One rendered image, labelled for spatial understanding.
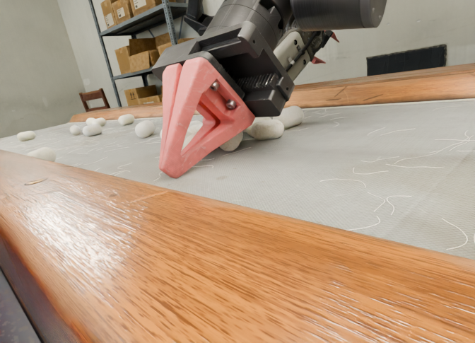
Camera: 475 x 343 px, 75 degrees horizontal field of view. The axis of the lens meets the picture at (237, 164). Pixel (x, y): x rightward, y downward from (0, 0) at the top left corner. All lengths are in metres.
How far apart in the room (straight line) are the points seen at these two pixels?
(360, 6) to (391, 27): 2.06
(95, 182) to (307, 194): 0.10
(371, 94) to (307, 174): 0.23
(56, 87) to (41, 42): 0.59
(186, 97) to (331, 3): 0.12
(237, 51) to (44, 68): 4.89
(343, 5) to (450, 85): 0.17
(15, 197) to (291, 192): 0.14
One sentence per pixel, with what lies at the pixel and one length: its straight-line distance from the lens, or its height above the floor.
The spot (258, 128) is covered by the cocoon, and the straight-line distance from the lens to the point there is 0.28.
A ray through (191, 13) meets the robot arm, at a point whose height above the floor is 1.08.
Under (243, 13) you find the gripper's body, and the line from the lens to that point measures 0.26.
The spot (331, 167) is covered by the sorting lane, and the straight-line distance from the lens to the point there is 0.19.
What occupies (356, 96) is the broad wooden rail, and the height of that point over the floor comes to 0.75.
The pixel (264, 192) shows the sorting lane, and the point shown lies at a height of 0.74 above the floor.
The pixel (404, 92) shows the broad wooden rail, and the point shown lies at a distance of 0.39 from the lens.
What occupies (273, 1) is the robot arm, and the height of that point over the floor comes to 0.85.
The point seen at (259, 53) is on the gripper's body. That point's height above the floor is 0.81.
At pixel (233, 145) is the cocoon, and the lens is 0.26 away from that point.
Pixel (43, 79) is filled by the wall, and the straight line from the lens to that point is 5.04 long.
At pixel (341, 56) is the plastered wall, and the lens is 2.41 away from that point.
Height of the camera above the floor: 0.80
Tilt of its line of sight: 16 degrees down
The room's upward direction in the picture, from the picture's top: 11 degrees counter-clockwise
